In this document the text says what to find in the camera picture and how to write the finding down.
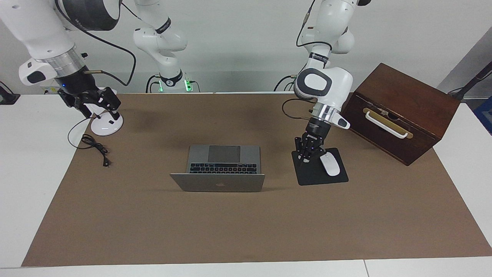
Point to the grey aluminium laptop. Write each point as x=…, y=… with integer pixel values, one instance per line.
x=223, y=182

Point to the black stand pole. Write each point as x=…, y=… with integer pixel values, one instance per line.
x=474, y=79

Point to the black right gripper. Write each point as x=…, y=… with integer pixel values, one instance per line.
x=78, y=88

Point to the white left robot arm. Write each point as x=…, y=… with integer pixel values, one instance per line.
x=330, y=86

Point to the black clamp on table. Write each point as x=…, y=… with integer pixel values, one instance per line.
x=7, y=98

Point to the dark wooden box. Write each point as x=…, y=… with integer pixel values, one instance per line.
x=407, y=96

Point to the blue object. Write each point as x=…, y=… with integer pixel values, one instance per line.
x=485, y=113

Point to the white computer mouse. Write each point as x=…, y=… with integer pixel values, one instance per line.
x=331, y=166

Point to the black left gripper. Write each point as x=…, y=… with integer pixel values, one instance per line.
x=317, y=132

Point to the white desk lamp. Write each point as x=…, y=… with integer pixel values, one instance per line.
x=105, y=127

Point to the black mouse pad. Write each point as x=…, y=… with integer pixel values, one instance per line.
x=330, y=180

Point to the brown table mat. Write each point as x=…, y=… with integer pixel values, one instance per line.
x=246, y=223

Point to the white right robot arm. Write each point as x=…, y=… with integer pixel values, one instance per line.
x=34, y=30

